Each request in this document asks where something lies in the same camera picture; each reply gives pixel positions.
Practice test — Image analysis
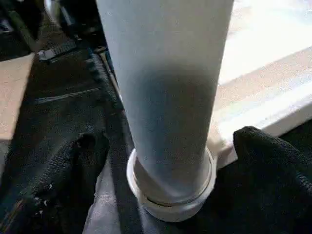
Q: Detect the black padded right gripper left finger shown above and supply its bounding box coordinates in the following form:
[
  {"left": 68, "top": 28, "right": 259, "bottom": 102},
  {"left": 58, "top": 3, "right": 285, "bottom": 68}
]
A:
[{"left": 0, "top": 131, "right": 111, "bottom": 234}]

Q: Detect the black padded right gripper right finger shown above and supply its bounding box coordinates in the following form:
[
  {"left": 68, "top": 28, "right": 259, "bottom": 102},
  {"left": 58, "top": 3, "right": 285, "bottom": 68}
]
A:
[{"left": 214, "top": 126, "right": 312, "bottom": 234}]

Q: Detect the white plastic table top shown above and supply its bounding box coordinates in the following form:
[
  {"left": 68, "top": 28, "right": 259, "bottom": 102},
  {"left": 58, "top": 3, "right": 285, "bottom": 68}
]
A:
[{"left": 126, "top": 0, "right": 312, "bottom": 223}]

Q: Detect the white plastic table leg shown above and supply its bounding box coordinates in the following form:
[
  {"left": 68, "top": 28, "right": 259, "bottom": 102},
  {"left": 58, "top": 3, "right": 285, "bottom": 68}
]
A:
[{"left": 95, "top": 0, "right": 235, "bottom": 205}]

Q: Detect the black work mat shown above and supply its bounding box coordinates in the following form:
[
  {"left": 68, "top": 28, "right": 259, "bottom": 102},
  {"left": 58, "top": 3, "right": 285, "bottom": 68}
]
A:
[{"left": 0, "top": 29, "right": 312, "bottom": 234}]

